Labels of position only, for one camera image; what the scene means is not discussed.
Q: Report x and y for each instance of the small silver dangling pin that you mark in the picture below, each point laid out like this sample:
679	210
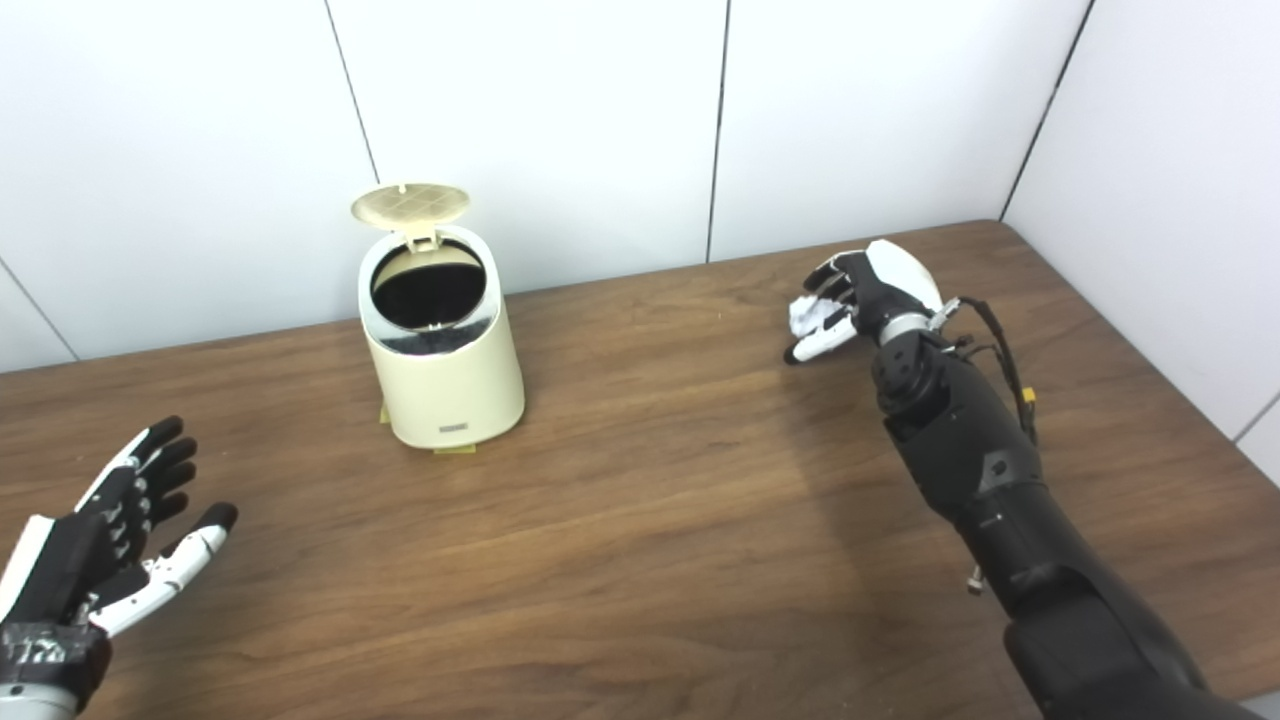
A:
976	582

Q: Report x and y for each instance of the cream round bin lid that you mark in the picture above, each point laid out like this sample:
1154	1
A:
410	205

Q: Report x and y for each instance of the cream-colored round bin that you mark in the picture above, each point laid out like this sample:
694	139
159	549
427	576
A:
450	385

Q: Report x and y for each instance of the wide yellow tape piece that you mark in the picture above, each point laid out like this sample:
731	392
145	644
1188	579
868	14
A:
455	449

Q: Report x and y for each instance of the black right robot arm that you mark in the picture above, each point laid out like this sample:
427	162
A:
1000	480

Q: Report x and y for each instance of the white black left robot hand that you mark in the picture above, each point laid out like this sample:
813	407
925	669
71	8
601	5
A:
70	560

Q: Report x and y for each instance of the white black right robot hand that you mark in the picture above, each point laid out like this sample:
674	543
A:
895	280

